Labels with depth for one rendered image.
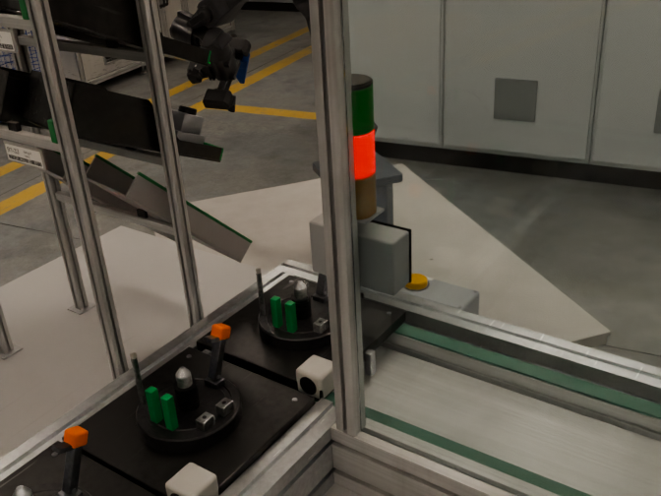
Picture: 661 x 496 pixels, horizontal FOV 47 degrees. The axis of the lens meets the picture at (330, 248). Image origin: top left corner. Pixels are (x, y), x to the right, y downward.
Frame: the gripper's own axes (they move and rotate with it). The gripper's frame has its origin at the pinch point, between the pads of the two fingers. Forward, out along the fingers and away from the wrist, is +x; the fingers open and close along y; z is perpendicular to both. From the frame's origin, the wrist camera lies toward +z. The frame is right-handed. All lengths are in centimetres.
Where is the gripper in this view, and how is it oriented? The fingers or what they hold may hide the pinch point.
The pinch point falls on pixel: (233, 88)
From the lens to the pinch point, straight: 180.6
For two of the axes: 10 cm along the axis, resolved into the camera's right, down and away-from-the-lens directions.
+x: 1.7, 4.5, 8.8
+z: -9.6, -1.3, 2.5
